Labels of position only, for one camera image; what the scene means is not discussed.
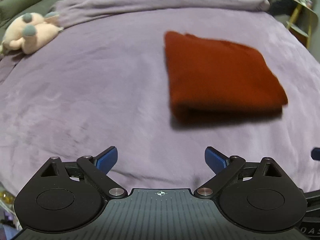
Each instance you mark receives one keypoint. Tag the left gripper blue finger tip at edge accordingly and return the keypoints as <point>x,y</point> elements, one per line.
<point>315,153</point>

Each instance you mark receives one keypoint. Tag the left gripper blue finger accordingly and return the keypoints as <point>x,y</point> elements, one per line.
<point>225,168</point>
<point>95,170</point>

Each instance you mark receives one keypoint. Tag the dark red knit cardigan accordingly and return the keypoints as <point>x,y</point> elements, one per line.
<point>211,80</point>

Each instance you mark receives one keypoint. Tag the black clothes pile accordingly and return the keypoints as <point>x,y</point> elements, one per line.
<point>282,7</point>

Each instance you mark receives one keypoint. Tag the purple fleece bed sheet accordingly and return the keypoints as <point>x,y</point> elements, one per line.
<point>104,83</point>

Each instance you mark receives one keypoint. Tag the wooden side table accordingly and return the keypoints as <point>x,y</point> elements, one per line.
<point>302,22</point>

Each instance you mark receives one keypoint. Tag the pink plush toy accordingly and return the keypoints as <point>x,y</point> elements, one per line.
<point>30,32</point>

